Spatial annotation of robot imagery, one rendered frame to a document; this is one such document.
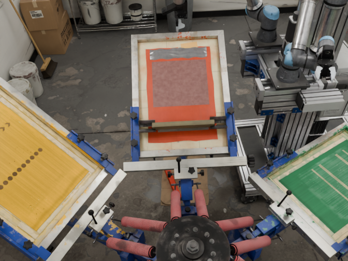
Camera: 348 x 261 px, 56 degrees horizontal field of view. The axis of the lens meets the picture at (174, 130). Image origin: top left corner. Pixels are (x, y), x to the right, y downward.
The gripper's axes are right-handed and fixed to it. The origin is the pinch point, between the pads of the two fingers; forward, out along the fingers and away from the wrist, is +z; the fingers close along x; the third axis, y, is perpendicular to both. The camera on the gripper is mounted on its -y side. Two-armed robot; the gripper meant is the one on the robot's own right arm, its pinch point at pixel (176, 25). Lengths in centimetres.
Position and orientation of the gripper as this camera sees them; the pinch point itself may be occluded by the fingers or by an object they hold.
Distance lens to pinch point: 232.3
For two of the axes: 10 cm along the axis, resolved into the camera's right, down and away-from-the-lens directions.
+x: -0.4, -8.9, 4.6
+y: 10.0, -0.5, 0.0
